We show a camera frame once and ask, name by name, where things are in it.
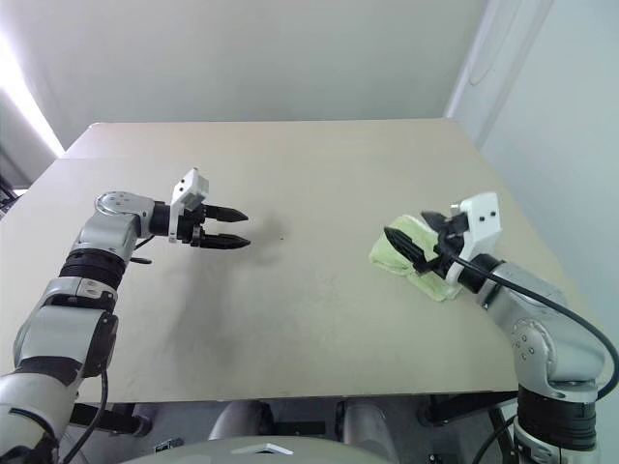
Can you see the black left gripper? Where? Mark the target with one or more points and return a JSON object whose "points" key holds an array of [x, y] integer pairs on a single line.
{"points": [[189, 229]]}

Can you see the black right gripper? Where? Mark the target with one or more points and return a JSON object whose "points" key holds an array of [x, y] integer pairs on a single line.
{"points": [[454, 226]]}

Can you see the light green fleece towel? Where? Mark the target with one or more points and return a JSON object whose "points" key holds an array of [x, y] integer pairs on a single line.
{"points": [[387, 256]]}

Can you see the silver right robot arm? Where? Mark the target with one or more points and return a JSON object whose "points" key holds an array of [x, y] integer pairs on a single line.
{"points": [[532, 299]]}

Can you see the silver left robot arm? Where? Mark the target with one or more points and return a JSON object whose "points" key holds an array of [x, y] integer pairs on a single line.
{"points": [[101, 237]]}

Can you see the dark grey rounded shape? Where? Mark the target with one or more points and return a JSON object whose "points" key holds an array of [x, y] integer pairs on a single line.
{"points": [[239, 420]]}

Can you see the silver robot torso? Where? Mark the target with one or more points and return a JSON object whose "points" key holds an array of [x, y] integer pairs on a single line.
{"points": [[217, 454]]}

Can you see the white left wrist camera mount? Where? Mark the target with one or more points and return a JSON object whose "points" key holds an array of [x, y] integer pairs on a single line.
{"points": [[191, 186]]}

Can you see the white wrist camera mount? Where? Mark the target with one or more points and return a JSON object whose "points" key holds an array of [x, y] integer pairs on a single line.
{"points": [[483, 217], [191, 186]]}

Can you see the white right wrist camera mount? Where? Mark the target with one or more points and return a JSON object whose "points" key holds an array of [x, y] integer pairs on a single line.
{"points": [[483, 217]]}

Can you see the black table frame bar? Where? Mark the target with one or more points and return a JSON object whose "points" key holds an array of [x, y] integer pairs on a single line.
{"points": [[464, 408], [111, 419]]}

